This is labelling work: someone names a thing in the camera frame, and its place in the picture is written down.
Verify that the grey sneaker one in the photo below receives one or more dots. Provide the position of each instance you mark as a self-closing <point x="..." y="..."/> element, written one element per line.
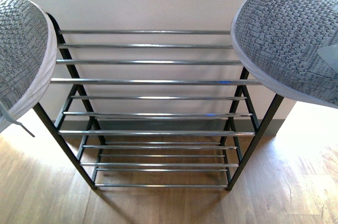
<point x="28" y="58"/>
<point x="290" y="46"/>

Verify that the black metal shoe rack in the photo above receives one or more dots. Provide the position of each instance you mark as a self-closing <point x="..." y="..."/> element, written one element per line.
<point x="154" y="108"/>

